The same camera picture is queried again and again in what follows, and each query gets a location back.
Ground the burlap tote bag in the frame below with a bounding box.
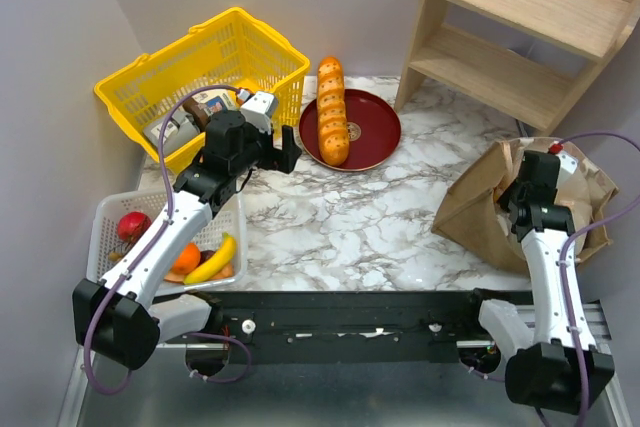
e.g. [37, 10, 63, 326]
[432, 137, 618, 276]

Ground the peach plastic grocery bag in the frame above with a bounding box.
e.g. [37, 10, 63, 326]
[495, 171, 592, 258]

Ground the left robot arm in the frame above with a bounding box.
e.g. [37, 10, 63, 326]
[72, 111, 301, 370]

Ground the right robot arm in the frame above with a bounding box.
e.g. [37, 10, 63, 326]
[479, 146, 615, 417]

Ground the long orange bread loaf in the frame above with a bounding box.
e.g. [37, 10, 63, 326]
[316, 57, 350, 167]

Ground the white carton in basket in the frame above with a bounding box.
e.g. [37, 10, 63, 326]
[199, 89, 238, 115]

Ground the dark red round plate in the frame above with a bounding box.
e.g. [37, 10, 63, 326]
[298, 88, 402, 172]

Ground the brown bottle in basket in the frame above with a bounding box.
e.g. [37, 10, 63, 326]
[182, 98, 210, 132]

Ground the grey box in basket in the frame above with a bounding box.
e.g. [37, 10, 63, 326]
[143, 109, 200, 156]

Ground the front yellow banana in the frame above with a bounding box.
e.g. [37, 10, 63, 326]
[183, 233, 237, 285]

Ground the yellow plastic shopping basket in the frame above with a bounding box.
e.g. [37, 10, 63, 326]
[94, 7, 311, 160]

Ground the orange fruit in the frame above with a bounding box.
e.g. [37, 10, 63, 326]
[171, 242, 201, 275]

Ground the wooden shelf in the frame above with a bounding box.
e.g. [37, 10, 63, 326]
[394, 0, 639, 136]

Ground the white plastic fruit basket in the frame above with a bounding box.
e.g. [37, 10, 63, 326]
[86, 188, 248, 296]

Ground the longan bunch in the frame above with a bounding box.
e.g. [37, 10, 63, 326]
[107, 243, 133, 263]

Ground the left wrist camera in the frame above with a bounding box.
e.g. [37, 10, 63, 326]
[240, 91, 279, 134]

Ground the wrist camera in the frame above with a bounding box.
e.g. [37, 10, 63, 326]
[240, 91, 279, 134]
[548, 142, 579, 188]

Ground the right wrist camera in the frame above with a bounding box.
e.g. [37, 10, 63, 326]
[548, 142, 579, 188]

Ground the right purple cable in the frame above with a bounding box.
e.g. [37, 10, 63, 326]
[534, 131, 640, 427]

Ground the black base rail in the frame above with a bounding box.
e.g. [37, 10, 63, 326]
[164, 286, 521, 364]

